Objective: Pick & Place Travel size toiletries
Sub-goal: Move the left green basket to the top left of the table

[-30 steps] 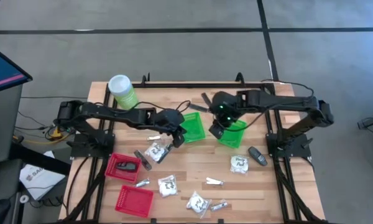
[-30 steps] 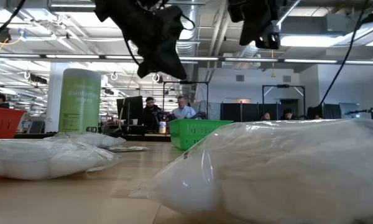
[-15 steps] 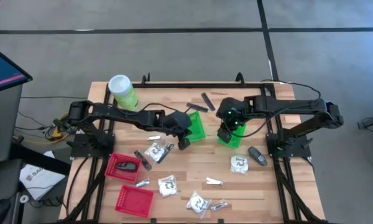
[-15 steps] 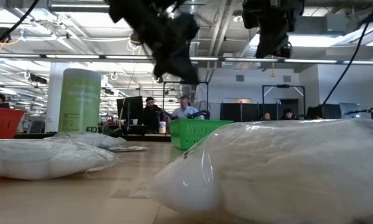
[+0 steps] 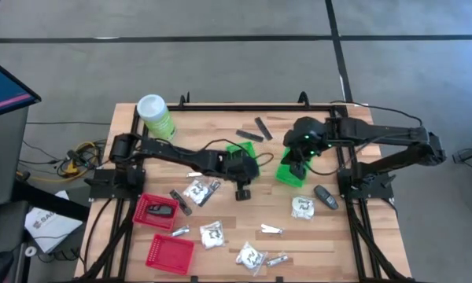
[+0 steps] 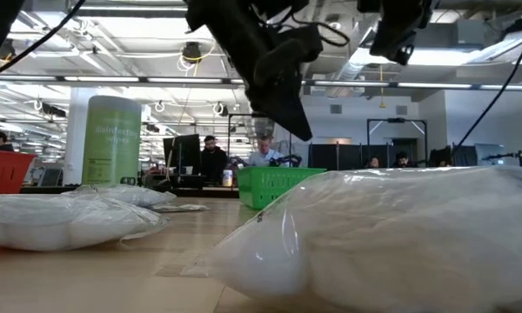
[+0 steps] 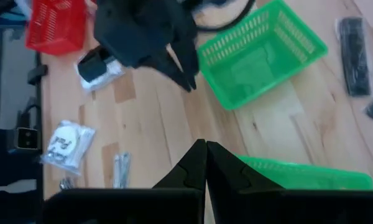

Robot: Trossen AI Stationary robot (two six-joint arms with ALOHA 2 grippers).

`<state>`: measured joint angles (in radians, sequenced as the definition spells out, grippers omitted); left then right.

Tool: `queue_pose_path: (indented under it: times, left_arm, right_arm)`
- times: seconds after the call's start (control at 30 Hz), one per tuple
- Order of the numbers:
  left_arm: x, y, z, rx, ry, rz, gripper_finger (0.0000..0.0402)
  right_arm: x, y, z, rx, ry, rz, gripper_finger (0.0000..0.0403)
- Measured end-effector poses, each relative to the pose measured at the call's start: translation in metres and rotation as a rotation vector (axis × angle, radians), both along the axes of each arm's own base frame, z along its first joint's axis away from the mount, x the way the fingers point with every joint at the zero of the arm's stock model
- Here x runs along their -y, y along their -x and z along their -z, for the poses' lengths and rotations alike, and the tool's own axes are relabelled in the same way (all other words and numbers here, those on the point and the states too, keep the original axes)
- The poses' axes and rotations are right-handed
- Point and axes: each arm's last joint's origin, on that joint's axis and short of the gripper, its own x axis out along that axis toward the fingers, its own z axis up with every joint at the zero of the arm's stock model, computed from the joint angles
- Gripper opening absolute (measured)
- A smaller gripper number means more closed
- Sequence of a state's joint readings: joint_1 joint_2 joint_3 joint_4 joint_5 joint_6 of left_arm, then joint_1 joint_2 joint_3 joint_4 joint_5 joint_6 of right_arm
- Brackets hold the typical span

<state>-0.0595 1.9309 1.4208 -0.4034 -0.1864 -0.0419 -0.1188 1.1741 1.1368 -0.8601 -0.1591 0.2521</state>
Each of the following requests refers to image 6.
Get long pendant light bar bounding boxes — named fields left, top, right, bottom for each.
left=0, top=74, right=522, bottom=91

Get silver spiral air duct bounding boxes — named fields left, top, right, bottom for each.
left=330, top=47, right=378, bottom=96

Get black ceiling device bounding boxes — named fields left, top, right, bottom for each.
left=181, top=41, right=204, bottom=65

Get clear vanity pack bag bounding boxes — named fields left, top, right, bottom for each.
left=74, top=183, right=178, bottom=209
left=183, top=165, right=522, bottom=313
left=0, top=193, right=171, bottom=253

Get black partition panels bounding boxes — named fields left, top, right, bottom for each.
left=308, top=143, right=427, bottom=171

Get green disinfecting wipes canister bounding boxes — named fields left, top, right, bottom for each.
left=81, top=95, right=143, bottom=188

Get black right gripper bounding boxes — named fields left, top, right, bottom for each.
left=356, top=0, right=436, bottom=66

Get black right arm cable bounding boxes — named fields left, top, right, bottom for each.
left=451, top=25, right=522, bottom=153

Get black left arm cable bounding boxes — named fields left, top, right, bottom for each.
left=0, top=0, right=87, bottom=80

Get red plastic basket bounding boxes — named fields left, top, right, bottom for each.
left=0, top=148, right=37, bottom=196

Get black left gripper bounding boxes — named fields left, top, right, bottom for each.
left=184, top=0, right=325, bottom=143

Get black metal gantry frame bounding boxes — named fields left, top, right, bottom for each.
left=365, top=117, right=429, bottom=169
left=227, top=112, right=293, bottom=166

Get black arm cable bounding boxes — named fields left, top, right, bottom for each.
left=0, top=0, right=87, bottom=80
left=451, top=25, right=522, bottom=153

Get black comb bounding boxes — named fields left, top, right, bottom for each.
left=149, top=203, right=211, bottom=214

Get black computer monitor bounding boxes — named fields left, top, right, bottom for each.
left=163, top=133, right=202, bottom=176

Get green plastic basket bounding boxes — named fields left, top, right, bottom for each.
left=237, top=166, right=328, bottom=211

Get grey monitor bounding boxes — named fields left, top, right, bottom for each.
left=473, top=143, right=505, bottom=167

